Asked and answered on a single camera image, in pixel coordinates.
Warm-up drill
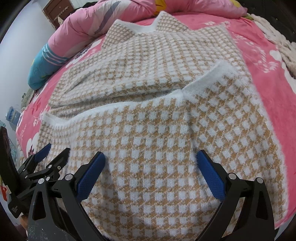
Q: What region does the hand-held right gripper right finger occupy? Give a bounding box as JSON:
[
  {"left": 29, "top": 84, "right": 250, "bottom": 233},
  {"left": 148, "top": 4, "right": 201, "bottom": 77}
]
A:
[{"left": 196, "top": 150, "right": 275, "bottom": 241}]

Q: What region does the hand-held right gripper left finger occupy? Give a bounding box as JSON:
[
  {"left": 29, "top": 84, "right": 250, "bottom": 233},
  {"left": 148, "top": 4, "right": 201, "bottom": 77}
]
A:
[{"left": 28, "top": 152, "right": 106, "bottom": 241}]

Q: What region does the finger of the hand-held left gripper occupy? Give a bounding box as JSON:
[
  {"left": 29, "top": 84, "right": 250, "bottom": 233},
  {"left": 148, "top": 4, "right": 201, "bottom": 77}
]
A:
[
  {"left": 17, "top": 143, "right": 52, "bottom": 173},
  {"left": 25, "top": 148, "right": 71, "bottom": 183}
]

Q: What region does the beige white checked sweater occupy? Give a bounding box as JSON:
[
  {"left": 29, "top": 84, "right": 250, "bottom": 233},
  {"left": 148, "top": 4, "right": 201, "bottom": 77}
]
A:
[{"left": 37, "top": 10, "right": 287, "bottom": 241}]

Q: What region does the grey printed mattress cover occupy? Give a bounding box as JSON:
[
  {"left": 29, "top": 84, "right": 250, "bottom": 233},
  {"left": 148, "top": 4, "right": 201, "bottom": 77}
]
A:
[{"left": 9, "top": 137, "right": 25, "bottom": 167}]

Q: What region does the grey green patterned cloth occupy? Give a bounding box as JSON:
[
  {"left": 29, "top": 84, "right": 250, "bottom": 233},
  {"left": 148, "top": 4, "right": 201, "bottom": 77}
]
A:
[{"left": 20, "top": 89, "right": 36, "bottom": 110}]

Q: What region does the pink floral bed blanket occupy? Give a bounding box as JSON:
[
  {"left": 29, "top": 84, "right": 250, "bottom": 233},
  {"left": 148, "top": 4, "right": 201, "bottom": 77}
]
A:
[{"left": 15, "top": 10, "right": 296, "bottom": 232}]

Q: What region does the pink blue printed quilt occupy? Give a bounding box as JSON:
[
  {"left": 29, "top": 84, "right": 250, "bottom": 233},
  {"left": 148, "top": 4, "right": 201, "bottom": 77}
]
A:
[{"left": 28, "top": 0, "right": 249, "bottom": 90}]

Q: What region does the brown wooden door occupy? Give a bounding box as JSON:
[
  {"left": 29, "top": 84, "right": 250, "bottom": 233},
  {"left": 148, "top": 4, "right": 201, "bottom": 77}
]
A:
[{"left": 43, "top": 0, "right": 75, "bottom": 30}]

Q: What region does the cream knitted blanket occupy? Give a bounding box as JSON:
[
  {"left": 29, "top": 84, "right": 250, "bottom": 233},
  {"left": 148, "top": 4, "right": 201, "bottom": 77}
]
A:
[{"left": 251, "top": 13, "right": 296, "bottom": 79}]

